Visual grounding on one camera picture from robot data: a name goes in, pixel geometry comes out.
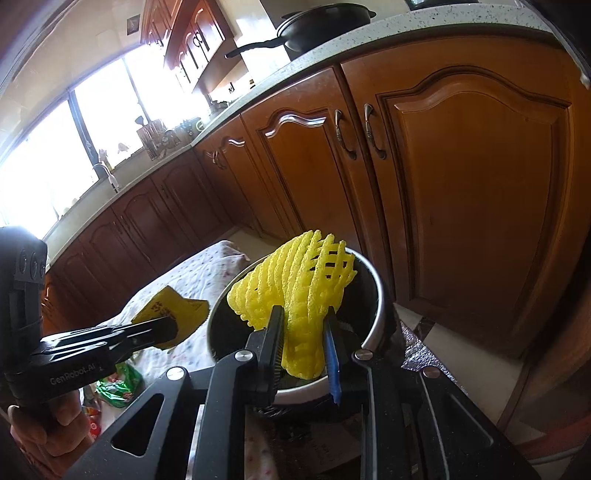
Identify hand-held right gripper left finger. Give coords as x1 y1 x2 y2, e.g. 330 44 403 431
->
62 305 287 480

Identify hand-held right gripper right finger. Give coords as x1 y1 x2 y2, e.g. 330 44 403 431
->
322 308 543 480

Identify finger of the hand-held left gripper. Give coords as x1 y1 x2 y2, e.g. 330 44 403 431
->
30 337 145 367
39 316 180 348

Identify yellow snack packet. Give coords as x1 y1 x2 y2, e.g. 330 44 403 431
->
131 285 209 352

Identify white trash bin black liner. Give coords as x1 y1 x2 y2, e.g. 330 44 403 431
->
205 247 398 409

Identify yellow foam net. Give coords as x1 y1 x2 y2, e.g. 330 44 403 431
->
226 229 358 380

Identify person's left hand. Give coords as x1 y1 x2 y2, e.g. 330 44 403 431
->
0 383 100 480

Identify white printed tablecloth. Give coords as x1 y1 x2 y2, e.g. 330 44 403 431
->
78 240 278 480

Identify silver foil bag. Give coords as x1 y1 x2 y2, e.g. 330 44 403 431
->
401 322 459 385

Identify chrome faucet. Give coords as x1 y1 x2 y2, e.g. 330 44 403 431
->
92 162 120 193

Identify kitchen window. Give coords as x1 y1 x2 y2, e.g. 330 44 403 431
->
0 44 208 232

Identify utensil holder rack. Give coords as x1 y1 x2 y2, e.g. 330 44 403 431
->
137 117 168 160

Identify wooden base cabinets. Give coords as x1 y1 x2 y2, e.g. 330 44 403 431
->
44 48 591 365

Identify speckled kitchen countertop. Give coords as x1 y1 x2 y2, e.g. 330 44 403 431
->
44 9 555 268

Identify black wok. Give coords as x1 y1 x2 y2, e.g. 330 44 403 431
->
225 4 375 58

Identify wooden wall cabinets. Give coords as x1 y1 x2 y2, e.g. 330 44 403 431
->
141 0 241 93

